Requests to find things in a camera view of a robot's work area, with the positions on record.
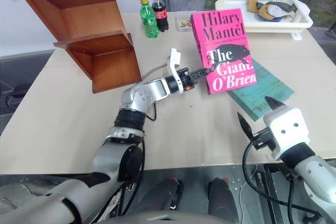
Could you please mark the green soda bottle yellow cap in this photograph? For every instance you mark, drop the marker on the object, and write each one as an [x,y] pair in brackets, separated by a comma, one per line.
[149,22]

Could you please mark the white plastic basket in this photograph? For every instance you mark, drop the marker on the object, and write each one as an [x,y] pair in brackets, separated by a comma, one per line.
[302,20]

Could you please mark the teal paperback book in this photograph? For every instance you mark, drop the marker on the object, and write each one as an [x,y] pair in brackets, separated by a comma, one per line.
[265,90]

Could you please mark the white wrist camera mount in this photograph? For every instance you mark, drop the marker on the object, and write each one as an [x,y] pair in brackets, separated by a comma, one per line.
[173,58]
[287,129]

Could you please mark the tan cloth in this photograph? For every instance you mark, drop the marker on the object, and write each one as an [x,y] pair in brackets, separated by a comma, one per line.
[252,5]

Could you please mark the dark green cloth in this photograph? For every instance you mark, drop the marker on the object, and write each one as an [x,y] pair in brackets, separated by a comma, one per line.
[282,5]

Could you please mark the white and yellow cloth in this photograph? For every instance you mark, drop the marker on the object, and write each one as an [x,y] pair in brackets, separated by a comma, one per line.
[273,12]

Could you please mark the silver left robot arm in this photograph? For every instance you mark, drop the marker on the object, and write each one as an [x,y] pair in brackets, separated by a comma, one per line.
[141,95]

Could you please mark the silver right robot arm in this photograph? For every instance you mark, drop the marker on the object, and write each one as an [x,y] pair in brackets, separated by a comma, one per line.
[317,174]

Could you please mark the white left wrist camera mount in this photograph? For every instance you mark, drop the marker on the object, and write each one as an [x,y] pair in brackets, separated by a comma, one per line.
[173,58]

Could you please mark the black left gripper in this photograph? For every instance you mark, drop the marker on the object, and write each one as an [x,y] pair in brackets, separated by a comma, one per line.
[187,79]

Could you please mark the pink paperback book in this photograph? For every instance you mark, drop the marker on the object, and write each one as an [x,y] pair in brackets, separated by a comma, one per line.
[225,40]

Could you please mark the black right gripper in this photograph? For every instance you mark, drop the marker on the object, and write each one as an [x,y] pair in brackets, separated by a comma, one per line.
[262,138]

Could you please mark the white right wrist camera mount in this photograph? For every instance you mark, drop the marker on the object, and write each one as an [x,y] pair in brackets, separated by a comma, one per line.
[287,129]

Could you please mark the small clear plastic box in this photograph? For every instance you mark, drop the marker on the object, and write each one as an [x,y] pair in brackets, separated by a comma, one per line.
[183,23]

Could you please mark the cola bottle red cap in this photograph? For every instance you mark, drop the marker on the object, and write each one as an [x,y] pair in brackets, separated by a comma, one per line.
[161,11]

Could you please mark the brown wooden bookshelf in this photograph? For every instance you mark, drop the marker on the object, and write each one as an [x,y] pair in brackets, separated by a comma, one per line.
[86,22]

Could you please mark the dark rounded shape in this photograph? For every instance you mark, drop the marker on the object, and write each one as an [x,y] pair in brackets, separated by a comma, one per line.
[219,197]

